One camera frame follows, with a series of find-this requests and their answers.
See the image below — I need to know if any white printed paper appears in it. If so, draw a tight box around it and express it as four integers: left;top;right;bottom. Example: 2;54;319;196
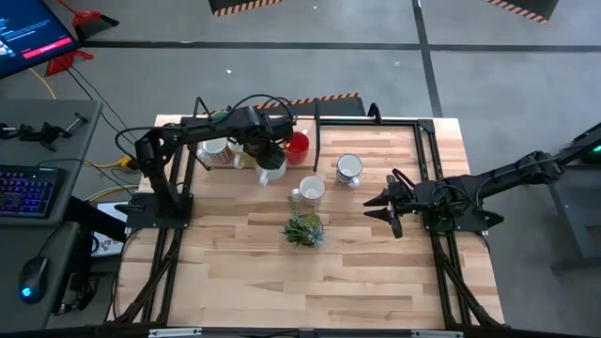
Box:
88;201;131;258

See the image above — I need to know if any red white lattice pattern mug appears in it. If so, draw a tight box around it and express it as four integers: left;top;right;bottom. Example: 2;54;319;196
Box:
195;136;235;166

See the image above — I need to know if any black clamp tool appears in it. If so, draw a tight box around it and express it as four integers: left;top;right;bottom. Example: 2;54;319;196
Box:
0;111;89;152

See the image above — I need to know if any silver bracket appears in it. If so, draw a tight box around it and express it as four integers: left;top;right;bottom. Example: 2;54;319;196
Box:
147;327;203;338
410;330;466;338

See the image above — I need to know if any black metal table frame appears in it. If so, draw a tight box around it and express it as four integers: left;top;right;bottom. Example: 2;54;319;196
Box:
106;96;506;330

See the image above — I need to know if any black metal stand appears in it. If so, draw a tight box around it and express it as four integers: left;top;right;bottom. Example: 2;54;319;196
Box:
516;122;601;273

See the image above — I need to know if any yellow cable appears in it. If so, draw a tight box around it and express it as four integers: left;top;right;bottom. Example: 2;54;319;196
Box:
27;67;138;204

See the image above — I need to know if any grey desk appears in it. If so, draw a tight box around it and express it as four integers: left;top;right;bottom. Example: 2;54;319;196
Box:
0;98;104;332

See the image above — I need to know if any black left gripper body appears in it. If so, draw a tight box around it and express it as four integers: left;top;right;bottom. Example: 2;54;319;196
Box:
254;138;288;171

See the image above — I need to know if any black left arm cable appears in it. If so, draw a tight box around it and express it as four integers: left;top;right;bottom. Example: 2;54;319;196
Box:
232;93;298;126

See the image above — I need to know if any red dustpan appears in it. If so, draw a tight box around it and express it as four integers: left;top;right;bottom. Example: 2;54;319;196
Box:
55;0;120;42

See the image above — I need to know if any succulent plant in black pot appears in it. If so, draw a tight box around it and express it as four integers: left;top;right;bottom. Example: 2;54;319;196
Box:
280;196;326;250

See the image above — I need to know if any black computer mouse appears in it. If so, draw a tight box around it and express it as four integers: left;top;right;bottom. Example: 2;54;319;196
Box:
17;255;51;305

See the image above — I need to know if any white mug blue floral print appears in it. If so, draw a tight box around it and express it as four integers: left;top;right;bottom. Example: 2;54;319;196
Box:
335;153;365;190

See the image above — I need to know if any computer monitor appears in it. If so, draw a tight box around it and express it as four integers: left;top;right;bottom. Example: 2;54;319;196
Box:
0;0;80;80

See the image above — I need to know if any yellow mug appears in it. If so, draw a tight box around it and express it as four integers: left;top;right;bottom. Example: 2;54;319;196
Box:
232;140;258;170

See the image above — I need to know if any white mug with green interior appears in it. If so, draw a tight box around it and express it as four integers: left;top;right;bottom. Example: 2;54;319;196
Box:
254;159;288;188

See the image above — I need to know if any grey diamond pattern mug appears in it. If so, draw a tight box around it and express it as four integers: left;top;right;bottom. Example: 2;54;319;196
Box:
289;175;327;207

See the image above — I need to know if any red mug white handle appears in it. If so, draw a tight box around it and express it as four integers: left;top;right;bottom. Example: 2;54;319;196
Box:
284;130;311;166

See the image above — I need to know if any red plastic object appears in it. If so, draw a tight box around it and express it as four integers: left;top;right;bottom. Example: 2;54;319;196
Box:
44;49;95;78

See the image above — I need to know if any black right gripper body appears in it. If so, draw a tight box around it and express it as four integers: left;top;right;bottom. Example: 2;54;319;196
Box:
384;168;418;239

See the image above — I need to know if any wooden mug tray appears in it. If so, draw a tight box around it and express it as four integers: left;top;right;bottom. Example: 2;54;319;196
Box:
187;96;325;173

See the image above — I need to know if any backlit black keyboard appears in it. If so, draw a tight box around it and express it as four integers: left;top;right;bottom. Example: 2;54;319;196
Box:
0;163;62;220

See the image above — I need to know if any long black hazard-striped platform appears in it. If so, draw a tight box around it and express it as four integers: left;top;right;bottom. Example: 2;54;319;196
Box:
206;92;367;118

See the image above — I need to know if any black floor cable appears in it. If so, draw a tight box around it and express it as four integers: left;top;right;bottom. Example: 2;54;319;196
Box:
58;58;150;156

